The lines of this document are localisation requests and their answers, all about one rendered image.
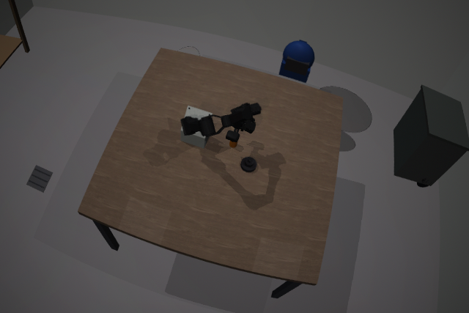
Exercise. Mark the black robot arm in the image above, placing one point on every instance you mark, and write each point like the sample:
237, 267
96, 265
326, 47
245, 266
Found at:
245, 112

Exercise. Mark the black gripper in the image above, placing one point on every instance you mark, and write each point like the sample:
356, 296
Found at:
233, 135

